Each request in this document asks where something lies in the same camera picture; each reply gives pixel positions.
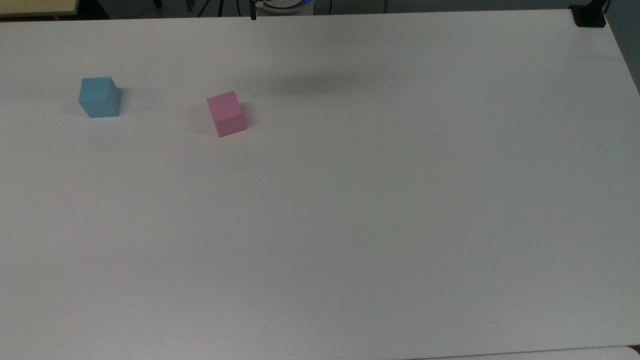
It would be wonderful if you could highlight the blue cube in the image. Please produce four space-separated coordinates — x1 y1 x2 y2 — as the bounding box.
78 77 122 119

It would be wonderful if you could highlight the pink cube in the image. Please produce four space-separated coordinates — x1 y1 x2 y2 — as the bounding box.
206 91 248 138

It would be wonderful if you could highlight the yellow board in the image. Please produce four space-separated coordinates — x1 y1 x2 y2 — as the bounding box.
0 0 79 19

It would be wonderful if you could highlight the black clamp base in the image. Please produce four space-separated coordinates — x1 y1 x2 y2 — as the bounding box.
569 4 607 28

